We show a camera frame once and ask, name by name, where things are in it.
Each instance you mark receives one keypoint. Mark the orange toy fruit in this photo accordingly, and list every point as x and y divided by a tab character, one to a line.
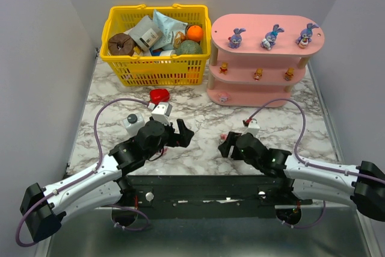
195	33

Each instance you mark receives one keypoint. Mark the pink toy figure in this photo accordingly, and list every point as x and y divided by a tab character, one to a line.
223	97

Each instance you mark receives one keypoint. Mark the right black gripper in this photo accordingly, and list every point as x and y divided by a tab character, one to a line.
231	145

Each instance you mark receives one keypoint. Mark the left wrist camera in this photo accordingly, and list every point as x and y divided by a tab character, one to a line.
161	112

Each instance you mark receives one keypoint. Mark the pink three-tier shelf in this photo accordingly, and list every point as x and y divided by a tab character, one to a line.
272	89

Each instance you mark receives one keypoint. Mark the orange bear toy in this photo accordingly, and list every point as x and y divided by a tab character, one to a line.
289	74
258	74
224	68

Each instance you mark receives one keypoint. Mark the light blue cassava chips bag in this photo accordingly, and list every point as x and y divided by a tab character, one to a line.
173	31

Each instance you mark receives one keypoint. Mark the purple bunny toy blue bow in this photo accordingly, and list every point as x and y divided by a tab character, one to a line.
270	38

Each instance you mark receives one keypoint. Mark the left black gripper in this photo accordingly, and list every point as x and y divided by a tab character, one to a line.
175	135

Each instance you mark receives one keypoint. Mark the purple bunny toy with cake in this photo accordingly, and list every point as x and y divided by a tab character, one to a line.
306	35

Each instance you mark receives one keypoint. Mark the white bottle black cap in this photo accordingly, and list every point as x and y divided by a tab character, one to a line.
133	123

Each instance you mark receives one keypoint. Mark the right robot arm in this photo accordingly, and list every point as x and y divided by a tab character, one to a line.
361	187

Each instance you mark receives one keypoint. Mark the grey paper pouch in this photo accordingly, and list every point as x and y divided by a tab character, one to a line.
145	33

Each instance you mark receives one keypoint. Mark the green toy melon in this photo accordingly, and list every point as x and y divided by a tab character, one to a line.
189	47

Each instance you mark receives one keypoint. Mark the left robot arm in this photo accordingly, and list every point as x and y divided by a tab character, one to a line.
44	209

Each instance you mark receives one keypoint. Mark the yellow plastic shopping basket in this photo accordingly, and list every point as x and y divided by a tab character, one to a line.
187	69

